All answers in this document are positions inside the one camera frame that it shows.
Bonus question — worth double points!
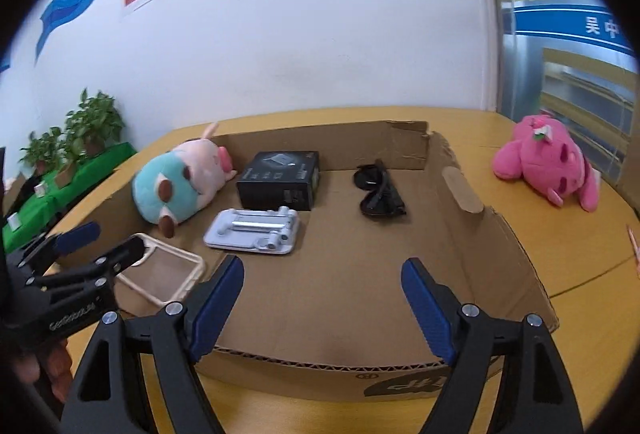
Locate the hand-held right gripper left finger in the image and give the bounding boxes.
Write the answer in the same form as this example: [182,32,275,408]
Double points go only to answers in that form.
[62,255,246,434]

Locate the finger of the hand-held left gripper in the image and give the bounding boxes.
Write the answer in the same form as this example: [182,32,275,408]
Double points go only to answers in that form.
[30,234,147,296]
[16,221,101,268]

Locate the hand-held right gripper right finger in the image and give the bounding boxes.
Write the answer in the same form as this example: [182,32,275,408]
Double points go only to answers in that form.
[400,257,586,434]

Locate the beige phone case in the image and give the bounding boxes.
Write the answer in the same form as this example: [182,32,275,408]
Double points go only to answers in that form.
[116,232,207,308]

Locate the white folding phone stand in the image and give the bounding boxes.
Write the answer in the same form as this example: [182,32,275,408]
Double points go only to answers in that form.
[203,206,301,256]

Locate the brown cardboard box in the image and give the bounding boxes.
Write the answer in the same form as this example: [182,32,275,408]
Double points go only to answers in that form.
[42,120,560,402]

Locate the black sunglasses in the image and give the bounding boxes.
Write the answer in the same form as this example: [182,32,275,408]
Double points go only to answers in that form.
[353,159,407,219]

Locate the person's left hand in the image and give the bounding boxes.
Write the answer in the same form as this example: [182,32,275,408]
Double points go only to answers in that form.
[12,338,74,407]

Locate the green tablecloth side table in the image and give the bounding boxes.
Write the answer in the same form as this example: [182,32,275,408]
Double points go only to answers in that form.
[0,142,139,256]

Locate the small potted green plant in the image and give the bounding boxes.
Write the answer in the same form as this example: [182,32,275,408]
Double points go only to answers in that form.
[20,126,67,176]
[54,138,85,186]

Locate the pink and teal pig plush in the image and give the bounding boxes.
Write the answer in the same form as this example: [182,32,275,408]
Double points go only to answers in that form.
[131,123,237,239]

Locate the large potted green plant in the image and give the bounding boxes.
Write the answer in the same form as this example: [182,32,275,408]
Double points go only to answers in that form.
[65,88,126,158]

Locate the black product box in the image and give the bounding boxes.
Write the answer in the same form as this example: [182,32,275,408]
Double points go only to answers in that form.
[236,150,321,211]

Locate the pink bear plush toy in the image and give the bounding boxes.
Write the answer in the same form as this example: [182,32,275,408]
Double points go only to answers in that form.
[491,113,601,213]

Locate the pink plastic spoon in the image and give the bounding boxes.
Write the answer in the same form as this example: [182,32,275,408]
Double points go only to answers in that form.
[626,224,640,266]

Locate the blue door banner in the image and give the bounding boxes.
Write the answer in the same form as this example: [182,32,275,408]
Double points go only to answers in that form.
[514,4,640,61]

